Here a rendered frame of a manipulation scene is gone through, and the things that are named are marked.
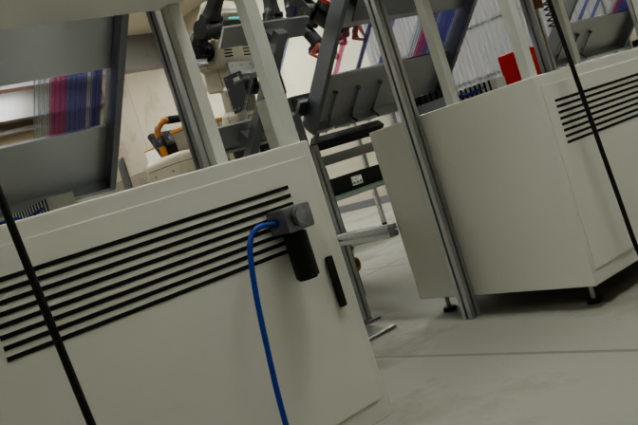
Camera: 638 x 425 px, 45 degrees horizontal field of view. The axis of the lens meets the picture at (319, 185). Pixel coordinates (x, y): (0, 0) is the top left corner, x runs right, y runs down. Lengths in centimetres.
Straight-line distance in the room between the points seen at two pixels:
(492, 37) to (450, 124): 477
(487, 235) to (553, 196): 26
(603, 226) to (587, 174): 14
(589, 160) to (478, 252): 42
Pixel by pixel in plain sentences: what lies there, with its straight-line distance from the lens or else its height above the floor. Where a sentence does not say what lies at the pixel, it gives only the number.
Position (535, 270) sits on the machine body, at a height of 12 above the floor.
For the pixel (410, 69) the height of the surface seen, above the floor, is 81.
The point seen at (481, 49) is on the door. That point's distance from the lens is 704.
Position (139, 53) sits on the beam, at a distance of 1043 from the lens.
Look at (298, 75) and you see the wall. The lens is 869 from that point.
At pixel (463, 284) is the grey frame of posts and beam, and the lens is 232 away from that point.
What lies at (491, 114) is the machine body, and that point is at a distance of 213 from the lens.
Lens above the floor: 56
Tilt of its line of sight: 1 degrees down
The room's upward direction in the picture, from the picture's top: 17 degrees counter-clockwise
